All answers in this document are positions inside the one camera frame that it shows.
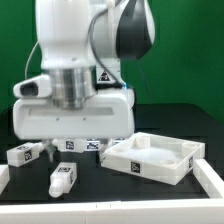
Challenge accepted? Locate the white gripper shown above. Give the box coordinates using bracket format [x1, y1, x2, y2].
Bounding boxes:
[13, 74, 135, 162]

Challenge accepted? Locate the grey camera cable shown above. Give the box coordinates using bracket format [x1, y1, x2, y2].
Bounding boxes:
[24, 41, 40, 81]

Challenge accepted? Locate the white square table top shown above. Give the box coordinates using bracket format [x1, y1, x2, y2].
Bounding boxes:
[101, 132, 205, 185]

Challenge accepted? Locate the white U-shaped fence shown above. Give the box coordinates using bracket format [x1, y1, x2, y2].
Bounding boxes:
[0, 163, 224, 224]

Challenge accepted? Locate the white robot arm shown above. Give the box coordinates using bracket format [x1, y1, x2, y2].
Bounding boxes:
[13, 0, 155, 142]

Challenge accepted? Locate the white marker sheet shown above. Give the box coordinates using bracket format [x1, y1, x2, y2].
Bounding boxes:
[87, 138, 124, 151]

